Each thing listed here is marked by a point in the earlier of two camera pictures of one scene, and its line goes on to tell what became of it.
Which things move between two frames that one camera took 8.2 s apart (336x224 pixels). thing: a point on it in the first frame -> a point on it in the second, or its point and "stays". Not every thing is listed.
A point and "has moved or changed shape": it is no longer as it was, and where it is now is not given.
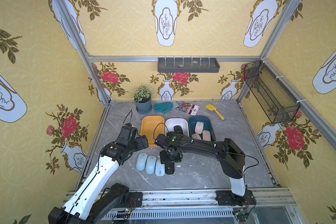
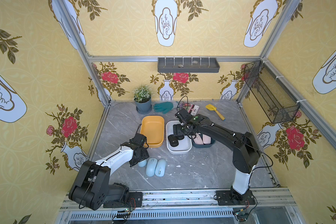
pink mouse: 206,135 stays
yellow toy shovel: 212,108 stays
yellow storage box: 151,126 stays
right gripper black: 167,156 -> 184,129
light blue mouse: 150,164 stays
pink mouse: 196,136 stays
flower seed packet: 189,108 stays
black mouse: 169,168 has moved or changed shape
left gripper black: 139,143 -> 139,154
